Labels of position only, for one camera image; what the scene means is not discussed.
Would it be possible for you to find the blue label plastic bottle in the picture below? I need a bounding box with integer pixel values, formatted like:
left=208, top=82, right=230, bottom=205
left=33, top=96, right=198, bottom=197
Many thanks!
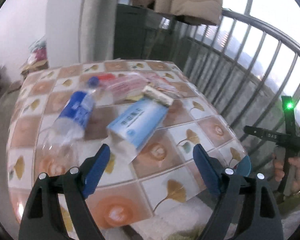
left=42, top=76, right=101, bottom=160

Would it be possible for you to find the gold foil snack wrapper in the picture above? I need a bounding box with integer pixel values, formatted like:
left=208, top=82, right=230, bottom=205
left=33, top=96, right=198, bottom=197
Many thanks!
left=142, top=86, right=173, bottom=107

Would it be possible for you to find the pink clear plastic wrapper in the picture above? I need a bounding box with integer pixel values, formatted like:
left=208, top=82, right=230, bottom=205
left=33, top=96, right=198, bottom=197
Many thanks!
left=96, top=72, right=181, bottom=105

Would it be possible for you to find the person's right hand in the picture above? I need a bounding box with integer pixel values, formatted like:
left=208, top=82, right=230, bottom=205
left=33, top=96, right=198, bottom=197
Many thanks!
left=273, top=153, right=300, bottom=193

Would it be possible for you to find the ginkgo patterned tablecloth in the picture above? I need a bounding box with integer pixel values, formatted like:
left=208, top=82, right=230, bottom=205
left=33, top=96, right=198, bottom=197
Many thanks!
left=7, top=60, right=246, bottom=239

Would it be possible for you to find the metal balcony railing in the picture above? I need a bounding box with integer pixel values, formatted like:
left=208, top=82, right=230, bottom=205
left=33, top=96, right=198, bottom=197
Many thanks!
left=159, top=10, right=300, bottom=165

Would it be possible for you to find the pile of colourful clothes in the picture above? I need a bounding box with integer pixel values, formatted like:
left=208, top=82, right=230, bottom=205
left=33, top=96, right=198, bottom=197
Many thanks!
left=21, top=36, right=49, bottom=79

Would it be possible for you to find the dark cabinet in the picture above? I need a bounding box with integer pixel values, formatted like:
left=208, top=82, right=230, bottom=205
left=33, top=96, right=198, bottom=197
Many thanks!
left=113, top=0, right=177, bottom=61

